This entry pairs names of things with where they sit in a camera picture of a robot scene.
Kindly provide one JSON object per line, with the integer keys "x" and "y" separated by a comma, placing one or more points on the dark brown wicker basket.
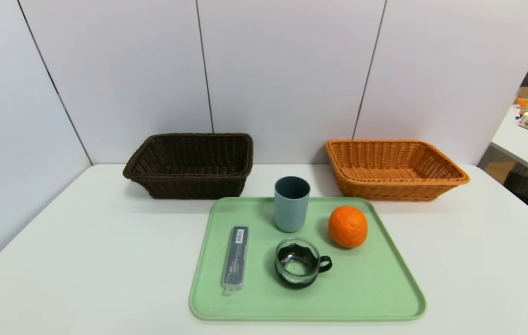
{"x": 189, "y": 181}

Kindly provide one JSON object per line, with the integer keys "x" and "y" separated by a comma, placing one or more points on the orange wicker basket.
{"x": 392, "y": 186}

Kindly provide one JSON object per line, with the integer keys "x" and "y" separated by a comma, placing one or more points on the light green plastic tray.
{"x": 362, "y": 284}

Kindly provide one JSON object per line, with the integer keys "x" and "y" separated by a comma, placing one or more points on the orange fruit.
{"x": 348, "y": 227}

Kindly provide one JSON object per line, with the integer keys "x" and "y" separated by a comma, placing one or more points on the grey clear plastic case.
{"x": 235, "y": 260}

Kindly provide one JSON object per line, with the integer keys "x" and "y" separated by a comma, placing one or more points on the white side table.
{"x": 520, "y": 146}

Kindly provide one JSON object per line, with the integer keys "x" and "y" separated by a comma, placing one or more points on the blue-grey plastic cup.
{"x": 291, "y": 211}

